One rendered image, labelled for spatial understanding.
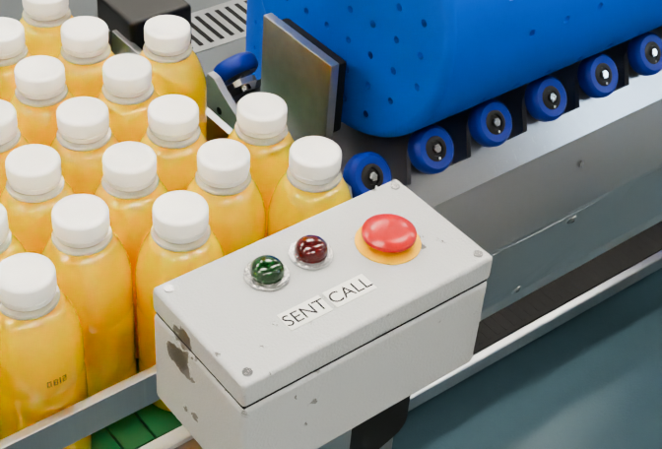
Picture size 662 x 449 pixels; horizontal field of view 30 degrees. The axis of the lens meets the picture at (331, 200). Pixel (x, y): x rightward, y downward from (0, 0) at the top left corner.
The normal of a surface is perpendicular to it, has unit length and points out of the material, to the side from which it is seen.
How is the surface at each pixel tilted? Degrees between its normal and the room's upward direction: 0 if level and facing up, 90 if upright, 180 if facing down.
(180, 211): 0
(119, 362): 90
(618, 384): 0
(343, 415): 90
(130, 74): 0
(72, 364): 90
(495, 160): 52
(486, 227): 71
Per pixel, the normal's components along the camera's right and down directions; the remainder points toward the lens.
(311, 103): -0.79, 0.35
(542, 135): 0.53, -0.05
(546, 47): 0.58, 0.69
